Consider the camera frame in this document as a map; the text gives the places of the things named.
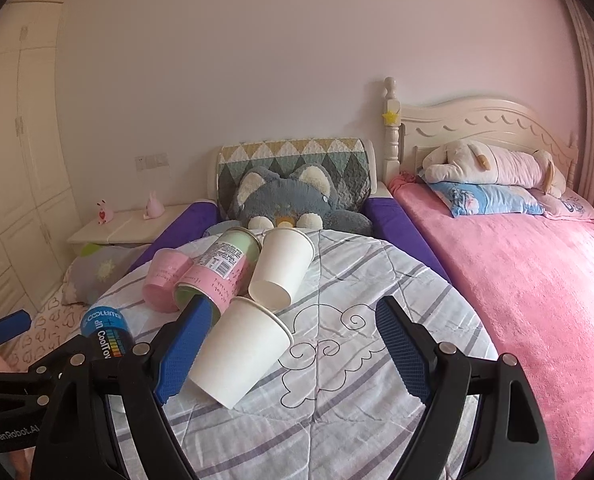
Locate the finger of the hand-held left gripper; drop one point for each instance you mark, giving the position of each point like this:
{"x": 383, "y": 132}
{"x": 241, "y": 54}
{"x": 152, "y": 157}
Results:
{"x": 8, "y": 327}
{"x": 24, "y": 374}

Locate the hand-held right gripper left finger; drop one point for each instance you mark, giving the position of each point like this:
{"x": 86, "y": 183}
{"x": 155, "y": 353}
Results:
{"x": 184, "y": 355}

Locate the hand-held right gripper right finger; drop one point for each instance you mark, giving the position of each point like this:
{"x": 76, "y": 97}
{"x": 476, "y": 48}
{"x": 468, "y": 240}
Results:
{"x": 402, "y": 355}

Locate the white paper cup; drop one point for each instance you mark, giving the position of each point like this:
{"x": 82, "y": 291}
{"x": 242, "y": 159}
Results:
{"x": 237, "y": 355}
{"x": 282, "y": 265}

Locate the pink plastic cup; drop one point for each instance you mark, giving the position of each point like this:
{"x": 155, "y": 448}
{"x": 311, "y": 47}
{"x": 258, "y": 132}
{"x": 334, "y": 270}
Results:
{"x": 162, "y": 277}

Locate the labelled pink green cup stack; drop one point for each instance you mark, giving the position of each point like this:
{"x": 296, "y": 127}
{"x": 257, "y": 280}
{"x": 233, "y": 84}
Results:
{"x": 212, "y": 265}

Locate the heart print bed sheet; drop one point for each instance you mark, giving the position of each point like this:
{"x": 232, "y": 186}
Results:
{"x": 42, "y": 327}

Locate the grey pillow with sun print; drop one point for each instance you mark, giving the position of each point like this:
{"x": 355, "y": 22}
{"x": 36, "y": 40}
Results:
{"x": 97, "y": 270}

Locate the purple bed bumper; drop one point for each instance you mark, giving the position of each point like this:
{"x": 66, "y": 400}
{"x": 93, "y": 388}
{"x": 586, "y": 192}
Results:
{"x": 187, "y": 220}
{"x": 392, "y": 222}

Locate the pink fleece blanket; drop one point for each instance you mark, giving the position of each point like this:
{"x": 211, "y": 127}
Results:
{"x": 517, "y": 285}

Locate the white nightstand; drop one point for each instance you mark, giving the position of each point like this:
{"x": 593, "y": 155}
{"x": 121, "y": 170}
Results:
{"x": 122, "y": 225}

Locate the pink rabbit figurine with heart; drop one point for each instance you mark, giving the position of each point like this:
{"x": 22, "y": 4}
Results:
{"x": 104, "y": 213}

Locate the plain pink rabbit figurine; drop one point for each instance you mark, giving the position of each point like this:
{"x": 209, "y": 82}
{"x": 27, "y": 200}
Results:
{"x": 153, "y": 206}

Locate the cream wardrobe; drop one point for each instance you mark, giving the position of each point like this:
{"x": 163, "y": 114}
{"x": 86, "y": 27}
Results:
{"x": 17, "y": 160}

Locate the blue printed pillow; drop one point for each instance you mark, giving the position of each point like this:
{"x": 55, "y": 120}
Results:
{"x": 482, "y": 200}

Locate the crumpled pink cloth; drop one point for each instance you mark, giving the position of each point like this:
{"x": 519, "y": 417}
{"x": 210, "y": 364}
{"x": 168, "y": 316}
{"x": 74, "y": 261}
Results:
{"x": 404, "y": 180}

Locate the grey plush cat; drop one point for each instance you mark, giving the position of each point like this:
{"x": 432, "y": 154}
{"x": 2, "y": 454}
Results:
{"x": 282, "y": 195}

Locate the white plush dog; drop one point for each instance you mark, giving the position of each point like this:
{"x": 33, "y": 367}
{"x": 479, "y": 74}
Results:
{"x": 502, "y": 167}

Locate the quilted diamond pattern cover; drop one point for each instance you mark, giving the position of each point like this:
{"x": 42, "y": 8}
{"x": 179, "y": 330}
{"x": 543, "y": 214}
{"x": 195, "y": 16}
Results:
{"x": 277, "y": 152}

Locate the pink printed pillow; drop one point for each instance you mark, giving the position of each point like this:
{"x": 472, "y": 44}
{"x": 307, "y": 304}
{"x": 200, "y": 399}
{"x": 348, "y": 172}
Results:
{"x": 572, "y": 207}

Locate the yellow star decoration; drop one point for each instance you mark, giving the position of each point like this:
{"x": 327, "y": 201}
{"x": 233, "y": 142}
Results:
{"x": 390, "y": 117}

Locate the cream carved bed headboard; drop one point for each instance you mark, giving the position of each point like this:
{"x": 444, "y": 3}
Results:
{"x": 477, "y": 120}

